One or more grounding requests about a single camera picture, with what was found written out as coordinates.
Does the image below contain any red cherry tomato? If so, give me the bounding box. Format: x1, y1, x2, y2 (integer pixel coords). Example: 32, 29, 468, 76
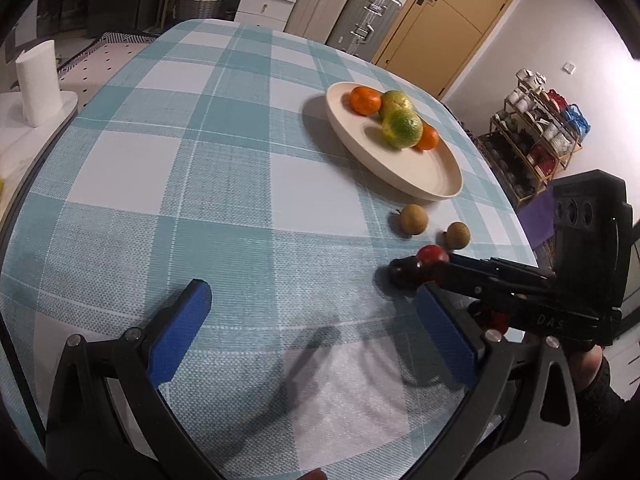
416, 244, 449, 268
489, 311, 509, 335

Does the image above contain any brown longan fruit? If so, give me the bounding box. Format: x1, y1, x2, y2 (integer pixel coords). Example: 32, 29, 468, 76
445, 221, 471, 250
398, 204, 428, 236

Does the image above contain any orange tangerine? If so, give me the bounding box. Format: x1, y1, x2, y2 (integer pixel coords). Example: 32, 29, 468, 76
414, 122, 440, 151
348, 86, 382, 116

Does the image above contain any green yellow guava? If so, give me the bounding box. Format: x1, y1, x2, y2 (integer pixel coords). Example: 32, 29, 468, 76
382, 110, 422, 150

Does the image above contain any dark purple plum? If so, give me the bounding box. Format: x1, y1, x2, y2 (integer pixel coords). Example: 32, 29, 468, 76
387, 256, 424, 292

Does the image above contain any person's right hand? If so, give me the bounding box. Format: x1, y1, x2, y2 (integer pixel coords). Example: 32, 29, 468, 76
567, 346, 603, 392

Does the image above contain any purple plastic bag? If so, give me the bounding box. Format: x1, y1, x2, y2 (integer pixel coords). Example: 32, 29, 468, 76
516, 188, 554, 249

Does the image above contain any cream round plate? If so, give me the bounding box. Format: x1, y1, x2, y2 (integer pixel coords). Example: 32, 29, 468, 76
325, 80, 464, 203

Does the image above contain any wooden shoe rack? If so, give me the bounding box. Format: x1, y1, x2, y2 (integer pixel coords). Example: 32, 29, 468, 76
475, 68, 591, 210

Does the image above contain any teal checkered tablecloth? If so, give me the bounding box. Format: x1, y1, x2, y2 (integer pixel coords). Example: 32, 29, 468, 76
1, 20, 534, 479

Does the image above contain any white paper towel roll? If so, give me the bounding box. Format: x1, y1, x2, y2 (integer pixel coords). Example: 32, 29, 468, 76
15, 40, 63, 128

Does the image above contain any wooden door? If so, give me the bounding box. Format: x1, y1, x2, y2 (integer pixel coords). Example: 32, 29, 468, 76
376, 0, 513, 99

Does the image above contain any silver suitcase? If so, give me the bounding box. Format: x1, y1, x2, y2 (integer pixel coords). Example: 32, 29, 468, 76
326, 0, 401, 62

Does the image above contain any beige suitcase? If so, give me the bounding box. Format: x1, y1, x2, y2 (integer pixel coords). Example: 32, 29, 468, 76
284, 0, 347, 44

